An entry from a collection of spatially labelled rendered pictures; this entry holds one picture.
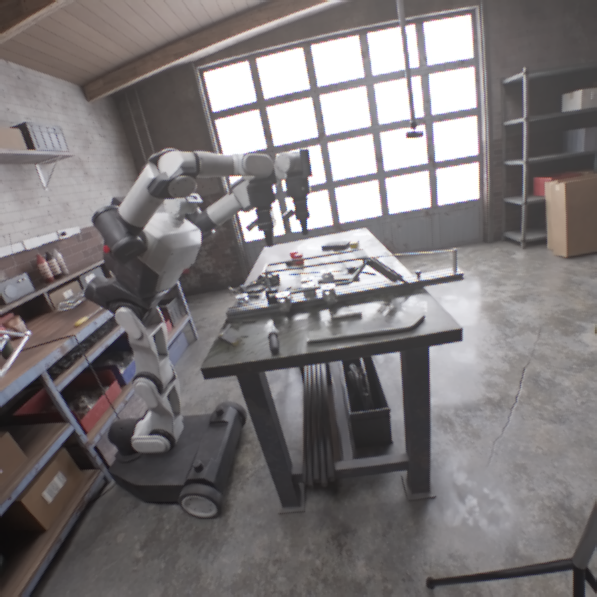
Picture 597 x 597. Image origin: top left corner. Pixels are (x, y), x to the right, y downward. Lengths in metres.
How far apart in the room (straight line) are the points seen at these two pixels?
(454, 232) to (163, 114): 4.08
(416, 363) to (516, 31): 4.37
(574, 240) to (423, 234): 1.66
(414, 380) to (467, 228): 3.74
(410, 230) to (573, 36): 2.93
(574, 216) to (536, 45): 2.09
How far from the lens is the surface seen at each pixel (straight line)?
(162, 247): 1.10
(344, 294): 1.14
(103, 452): 2.20
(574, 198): 4.18
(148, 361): 1.46
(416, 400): 1.19
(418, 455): 1.40
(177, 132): 4.34
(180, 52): 3.83
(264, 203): 1.00
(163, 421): 1.68
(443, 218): 4.53
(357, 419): 1.63
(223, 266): 4.36
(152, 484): 1.76
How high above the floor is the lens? 1.36
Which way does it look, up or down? 20 degrees down
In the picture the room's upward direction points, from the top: 12 degrees counter-clockwise
